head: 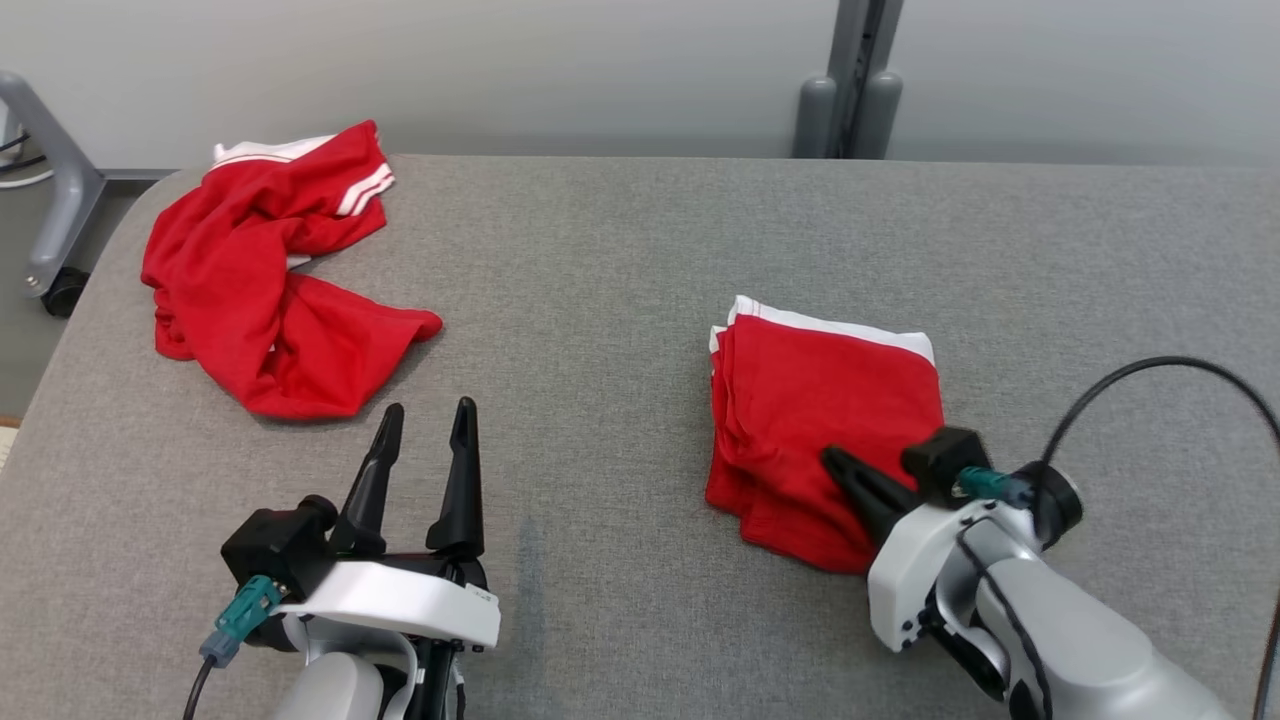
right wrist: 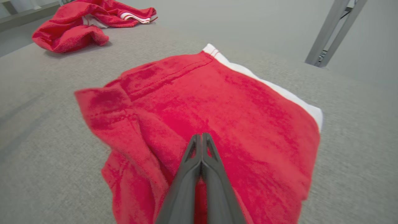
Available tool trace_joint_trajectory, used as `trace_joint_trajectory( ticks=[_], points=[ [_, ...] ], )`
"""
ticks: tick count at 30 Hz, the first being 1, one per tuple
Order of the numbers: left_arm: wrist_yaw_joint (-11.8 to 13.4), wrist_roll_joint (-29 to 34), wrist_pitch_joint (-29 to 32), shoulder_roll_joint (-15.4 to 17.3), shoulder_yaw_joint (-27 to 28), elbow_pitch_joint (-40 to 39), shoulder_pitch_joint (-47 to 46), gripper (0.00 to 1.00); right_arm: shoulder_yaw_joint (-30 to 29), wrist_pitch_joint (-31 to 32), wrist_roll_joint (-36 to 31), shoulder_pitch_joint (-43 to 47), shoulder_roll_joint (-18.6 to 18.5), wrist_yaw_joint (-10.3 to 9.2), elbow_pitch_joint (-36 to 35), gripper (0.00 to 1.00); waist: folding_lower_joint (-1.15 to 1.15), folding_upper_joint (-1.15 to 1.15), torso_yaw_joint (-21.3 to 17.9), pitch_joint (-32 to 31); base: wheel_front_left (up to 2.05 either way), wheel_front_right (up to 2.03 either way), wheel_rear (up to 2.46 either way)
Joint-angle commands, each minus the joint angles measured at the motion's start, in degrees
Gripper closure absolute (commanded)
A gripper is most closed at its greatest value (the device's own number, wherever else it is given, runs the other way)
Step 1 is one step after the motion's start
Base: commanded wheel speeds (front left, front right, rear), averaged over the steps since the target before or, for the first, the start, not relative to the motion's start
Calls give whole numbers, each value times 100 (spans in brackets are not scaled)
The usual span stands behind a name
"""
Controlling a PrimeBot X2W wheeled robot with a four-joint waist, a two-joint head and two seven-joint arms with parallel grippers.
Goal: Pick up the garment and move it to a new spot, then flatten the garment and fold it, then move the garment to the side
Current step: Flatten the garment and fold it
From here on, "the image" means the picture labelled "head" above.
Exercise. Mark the black caster wheel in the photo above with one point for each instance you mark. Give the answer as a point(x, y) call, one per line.
point(65, 292)

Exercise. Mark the grey metal frame leg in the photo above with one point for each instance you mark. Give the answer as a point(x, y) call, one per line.
point(60, 170)

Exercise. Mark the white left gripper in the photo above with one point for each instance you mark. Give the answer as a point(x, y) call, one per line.
point(400, 600)

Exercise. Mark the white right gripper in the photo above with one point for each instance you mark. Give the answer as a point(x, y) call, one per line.
point(900, 580)

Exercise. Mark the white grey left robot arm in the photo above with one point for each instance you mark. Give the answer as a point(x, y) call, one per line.
point(340, 690)

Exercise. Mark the grey partition post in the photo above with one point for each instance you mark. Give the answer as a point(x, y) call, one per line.
point(815, 120)

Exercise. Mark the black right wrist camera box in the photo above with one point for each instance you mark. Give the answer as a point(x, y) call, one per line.
point(945, 455)

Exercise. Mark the red garment with white stripes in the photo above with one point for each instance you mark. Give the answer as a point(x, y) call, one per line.
point(250, 300)

